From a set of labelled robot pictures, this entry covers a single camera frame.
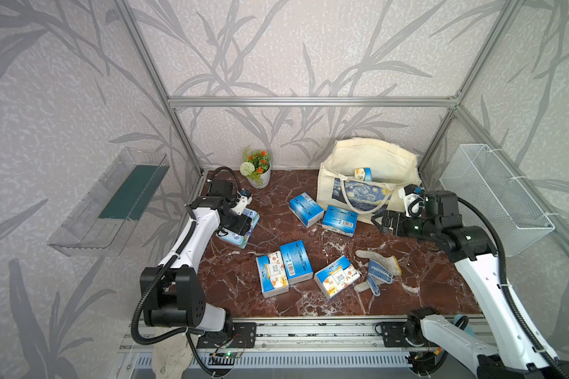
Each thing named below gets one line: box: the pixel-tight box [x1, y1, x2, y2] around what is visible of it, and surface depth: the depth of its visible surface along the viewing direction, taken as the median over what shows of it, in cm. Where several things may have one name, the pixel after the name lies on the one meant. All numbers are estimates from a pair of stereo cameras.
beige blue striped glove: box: [354, 249, 403, 297], surface depth 88 cm
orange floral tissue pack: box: [313, 255, 361, 300], surface depth 81 cm
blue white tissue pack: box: [354, 167, 373, 182], surface depth 101 cm
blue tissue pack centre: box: [279, 240, 314, 286], surface depth 84 cm
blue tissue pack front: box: [256, 250, 290, 298], surface depth 82 cm
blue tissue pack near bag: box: [321, 205, 359, 238], surface depth 96 cm
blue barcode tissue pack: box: [288, 191, 325, 229], surface depth 100 cm
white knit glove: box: [151, 326, 199, 379], surface depth 71 cm
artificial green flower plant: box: [239, 146, 272, 188], surface depth 104 cm
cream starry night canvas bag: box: [316, 137, 423, 226], surface depth 96 cm
